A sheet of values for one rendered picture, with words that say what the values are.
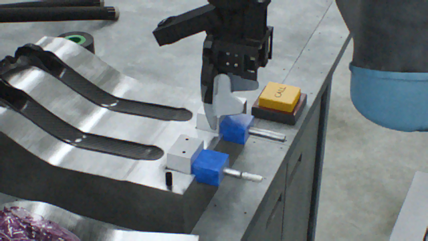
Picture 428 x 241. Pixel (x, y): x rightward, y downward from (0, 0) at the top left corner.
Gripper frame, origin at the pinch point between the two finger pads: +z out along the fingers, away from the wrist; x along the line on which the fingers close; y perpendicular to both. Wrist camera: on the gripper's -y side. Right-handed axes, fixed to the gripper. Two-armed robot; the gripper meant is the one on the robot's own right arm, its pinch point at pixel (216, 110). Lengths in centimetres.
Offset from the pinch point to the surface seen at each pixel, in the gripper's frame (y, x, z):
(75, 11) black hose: -45, 35, 6
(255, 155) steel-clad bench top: 4.6, 6.1, 11.1
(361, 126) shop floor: 2, 144, 91
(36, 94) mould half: -26.7, -7.6, -1.1
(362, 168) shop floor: 8, 118, 91
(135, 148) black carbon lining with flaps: -8.9, -9.8, 2.9
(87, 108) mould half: -20.2, -3.8, 2.2
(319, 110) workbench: 3, 63, 36
